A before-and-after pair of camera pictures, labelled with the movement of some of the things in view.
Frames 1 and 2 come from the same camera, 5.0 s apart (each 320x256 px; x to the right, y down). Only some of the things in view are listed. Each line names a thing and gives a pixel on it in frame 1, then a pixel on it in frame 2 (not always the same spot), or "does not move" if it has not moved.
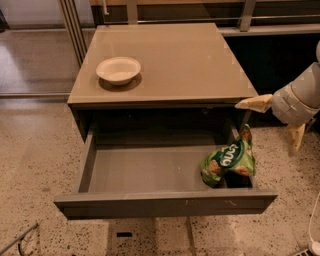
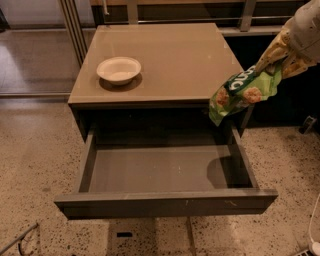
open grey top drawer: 120,180 does not move
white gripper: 285,104 to 306,31
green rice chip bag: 236,156 to 242,92
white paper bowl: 118,70 does not move
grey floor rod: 18,239 does not move
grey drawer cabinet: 164,82 does not move
